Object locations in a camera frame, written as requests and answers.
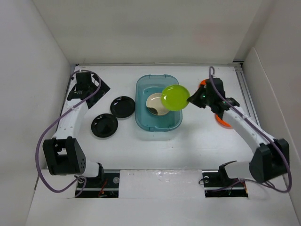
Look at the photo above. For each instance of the orange plate near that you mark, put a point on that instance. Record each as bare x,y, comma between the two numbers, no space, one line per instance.
222,123

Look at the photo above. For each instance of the orange plate far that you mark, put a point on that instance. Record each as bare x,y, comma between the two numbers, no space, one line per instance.
202,84

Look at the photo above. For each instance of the black plate near bin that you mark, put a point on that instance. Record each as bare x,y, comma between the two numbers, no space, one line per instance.
122,107

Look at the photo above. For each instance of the green plate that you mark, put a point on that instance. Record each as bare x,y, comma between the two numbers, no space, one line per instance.
174,97

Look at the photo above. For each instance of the teal transparent plastic bin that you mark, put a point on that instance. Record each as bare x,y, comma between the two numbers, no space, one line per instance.
146,86

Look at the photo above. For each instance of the orange plate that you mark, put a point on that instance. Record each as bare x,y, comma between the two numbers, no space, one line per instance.
202,84
222,123

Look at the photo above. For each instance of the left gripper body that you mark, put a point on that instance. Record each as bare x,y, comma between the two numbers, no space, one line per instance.
93,88

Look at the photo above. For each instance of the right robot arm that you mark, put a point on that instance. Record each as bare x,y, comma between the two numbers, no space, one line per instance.
270,155

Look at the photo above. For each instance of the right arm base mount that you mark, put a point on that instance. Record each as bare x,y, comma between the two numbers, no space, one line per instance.
218,186

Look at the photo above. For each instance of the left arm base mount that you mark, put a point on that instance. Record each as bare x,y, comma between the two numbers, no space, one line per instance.
108,187

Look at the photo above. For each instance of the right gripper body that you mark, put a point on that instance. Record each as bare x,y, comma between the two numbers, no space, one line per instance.
210,99

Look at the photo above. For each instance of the beige plate with black brushstroke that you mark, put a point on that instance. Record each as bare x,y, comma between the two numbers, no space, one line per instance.
154,105

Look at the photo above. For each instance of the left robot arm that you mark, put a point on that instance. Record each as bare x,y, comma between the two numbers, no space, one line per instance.
63,154

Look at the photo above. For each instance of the black plate front left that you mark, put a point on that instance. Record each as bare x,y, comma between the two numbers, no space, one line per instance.
104,125

